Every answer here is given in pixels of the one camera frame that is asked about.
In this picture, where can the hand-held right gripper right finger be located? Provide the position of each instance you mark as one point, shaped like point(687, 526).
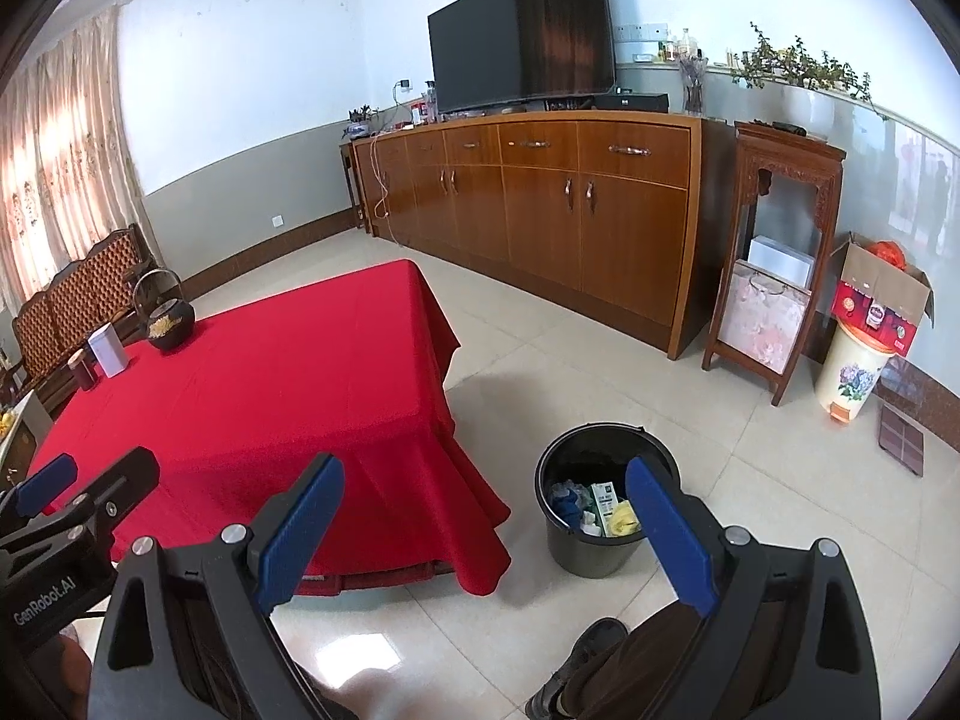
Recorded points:
point(671, 540)

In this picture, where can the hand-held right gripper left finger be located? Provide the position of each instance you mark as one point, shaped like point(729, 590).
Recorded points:
point(300, 532)

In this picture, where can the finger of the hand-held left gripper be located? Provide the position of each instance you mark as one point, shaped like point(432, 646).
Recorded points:
point(131, 476)
point(45, 481)

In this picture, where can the yellow cloth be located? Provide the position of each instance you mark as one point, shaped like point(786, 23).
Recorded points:
point(622, 521)

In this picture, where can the green white carton box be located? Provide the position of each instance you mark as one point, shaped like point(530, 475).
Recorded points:
point(604, 502)

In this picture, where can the black plastic bucket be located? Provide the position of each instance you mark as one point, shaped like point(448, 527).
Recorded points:
point(585, 551)

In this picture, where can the blue cloth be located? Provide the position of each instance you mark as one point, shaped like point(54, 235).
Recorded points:
point(571, 508)

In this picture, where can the low cabinet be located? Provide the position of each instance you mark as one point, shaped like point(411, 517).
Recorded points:
point(26, 427)

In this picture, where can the pile of yellow fruits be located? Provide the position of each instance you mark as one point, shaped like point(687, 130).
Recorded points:
point(6, 421)

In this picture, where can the white tin box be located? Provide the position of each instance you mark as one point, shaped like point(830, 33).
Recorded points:
point(107, 351)

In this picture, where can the person's leg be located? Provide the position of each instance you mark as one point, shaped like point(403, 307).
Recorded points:
point(645, 667)

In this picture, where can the red tablecloth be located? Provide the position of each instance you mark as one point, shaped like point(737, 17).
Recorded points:
point(262, 405)

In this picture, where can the black shoe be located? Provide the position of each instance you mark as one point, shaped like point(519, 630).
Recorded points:
point(577, 660)

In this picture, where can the wooden bench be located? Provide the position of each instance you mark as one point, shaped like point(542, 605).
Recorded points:
point(75, 300)

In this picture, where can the floral waste bin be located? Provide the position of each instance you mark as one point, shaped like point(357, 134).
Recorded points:
point(851, 382)

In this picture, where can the pink fabric bag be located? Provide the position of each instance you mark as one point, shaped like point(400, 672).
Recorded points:
point(765, 315)

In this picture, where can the brown bathroom scale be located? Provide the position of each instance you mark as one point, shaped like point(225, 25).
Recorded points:
point(900, 439)

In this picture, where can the beige patterned curtain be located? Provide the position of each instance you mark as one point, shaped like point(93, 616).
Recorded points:
point(60, 165)

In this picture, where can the open cardboard box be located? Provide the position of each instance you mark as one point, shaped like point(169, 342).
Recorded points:
point(877, 292)

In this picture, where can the wooden sideboard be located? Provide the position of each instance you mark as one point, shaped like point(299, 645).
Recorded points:
point(562, 225)

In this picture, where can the orange bag in carton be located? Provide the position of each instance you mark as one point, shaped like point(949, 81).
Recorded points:
point(889, 253)

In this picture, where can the carved wooden stand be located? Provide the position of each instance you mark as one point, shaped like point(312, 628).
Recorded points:
point(787, 146)

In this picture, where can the small potted plant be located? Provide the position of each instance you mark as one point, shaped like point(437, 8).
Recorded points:
point(360, 124)

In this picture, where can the black remote control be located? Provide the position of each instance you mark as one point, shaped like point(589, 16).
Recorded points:
point(789, 127)

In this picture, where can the black set-top box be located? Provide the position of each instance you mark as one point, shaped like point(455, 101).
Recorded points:
point(634, 102)

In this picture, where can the glass vase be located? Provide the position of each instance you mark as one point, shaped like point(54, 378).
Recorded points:
point(694, 94)

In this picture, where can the green trailing plant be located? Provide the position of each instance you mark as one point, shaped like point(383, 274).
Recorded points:
point(787, 64)

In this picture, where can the black television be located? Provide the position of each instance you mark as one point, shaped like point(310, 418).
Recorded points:
point(525, 37)

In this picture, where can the white wall socket strip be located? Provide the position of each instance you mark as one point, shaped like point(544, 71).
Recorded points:
point(641, 31)

